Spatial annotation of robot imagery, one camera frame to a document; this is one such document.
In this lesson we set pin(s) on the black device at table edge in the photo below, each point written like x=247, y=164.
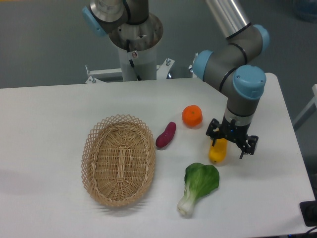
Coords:
x=309, y=212

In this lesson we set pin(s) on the white metal base frame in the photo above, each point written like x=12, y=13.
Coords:
x=115, y=75

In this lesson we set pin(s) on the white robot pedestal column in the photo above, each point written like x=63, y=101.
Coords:
x=138, y=65

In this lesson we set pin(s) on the orange fruit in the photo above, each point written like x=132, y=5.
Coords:
x=192, y=115

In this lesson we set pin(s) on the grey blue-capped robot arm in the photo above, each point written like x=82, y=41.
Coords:
x=134, y=30

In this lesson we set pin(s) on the woven wicker basket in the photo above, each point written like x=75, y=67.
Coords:
x=118, y=161

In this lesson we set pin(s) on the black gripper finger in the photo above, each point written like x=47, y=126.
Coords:
x=213, y=131
x=248, y=145

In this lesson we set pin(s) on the white frame at right edge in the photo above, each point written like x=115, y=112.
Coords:
x=307, y=111

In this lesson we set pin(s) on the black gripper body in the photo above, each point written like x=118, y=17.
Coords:
x=231, y=131

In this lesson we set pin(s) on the purple sweet potato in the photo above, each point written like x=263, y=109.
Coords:
x=166, y=137

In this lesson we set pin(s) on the green bok choy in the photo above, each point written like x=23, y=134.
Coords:
x=200, y=180

